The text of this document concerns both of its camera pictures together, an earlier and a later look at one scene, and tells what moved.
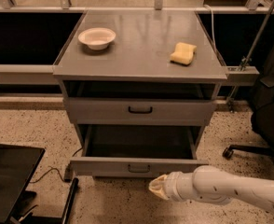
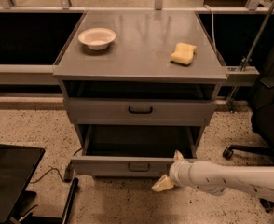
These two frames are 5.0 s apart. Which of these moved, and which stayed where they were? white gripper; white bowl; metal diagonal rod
Moved: white gripper
Stayed: white bowl; metal diagonal rod
